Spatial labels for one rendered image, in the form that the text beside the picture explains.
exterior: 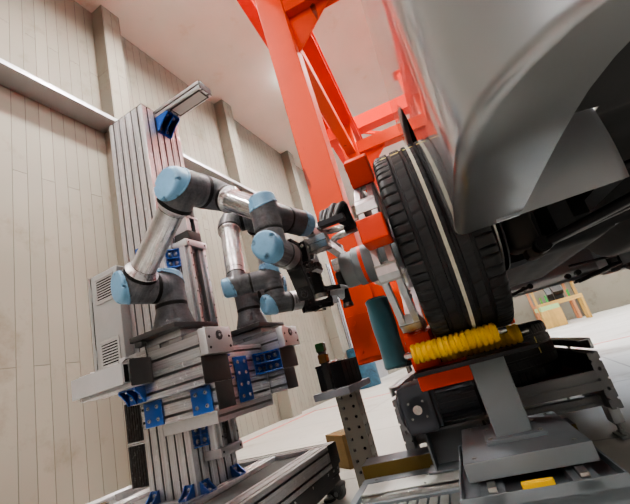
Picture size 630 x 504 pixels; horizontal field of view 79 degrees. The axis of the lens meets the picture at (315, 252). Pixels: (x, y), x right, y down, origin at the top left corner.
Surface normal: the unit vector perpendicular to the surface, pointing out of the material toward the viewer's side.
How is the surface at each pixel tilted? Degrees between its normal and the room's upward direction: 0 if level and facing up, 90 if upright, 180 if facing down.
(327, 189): 90
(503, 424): 90
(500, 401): 90
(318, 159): 90
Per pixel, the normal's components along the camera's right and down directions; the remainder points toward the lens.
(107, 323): -0.44, -0.16
